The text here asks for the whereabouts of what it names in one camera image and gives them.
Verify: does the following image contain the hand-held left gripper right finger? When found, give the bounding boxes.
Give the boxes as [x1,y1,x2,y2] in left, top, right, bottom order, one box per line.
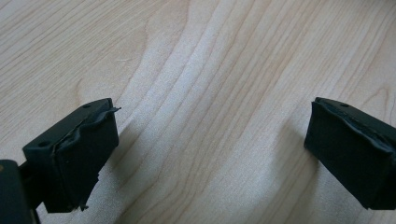
[304,96,396,211]

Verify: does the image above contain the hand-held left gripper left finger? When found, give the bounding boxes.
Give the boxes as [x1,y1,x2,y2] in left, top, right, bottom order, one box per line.
[21,97,121,214]

